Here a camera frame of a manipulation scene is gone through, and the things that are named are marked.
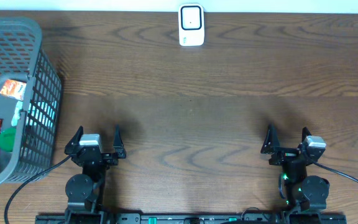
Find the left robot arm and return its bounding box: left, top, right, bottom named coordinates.
left=64, top=125, right=126, bottom=223

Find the white barcode scanner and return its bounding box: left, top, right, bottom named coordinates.
left=178, top=3, right=205, bottom=47

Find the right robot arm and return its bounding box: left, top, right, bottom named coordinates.
left=260, top=124, right=329, bottom=223

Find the black left camera cable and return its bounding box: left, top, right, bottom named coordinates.
left=4, top=155, right=73, bottom=224

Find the orange snack packet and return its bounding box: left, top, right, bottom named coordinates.
left=0, top=79, right=27, bottom=101

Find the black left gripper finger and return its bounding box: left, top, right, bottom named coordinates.
left=65, top=126, right=83, bottom=155
left=113, top=125, right=126, bottom=159

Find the green lid jar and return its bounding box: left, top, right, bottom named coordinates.
left=0, top=128, right=16, bottom=152

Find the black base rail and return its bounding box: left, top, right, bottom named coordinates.
left=35, top=212, right=348, bottom=224

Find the light teal snack packet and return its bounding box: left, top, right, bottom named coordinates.
left=11, top=101, right=57, bottom=128

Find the grey plastic mesh basket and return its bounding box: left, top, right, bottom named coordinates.
left=0, top=17, right=63, bottom=185

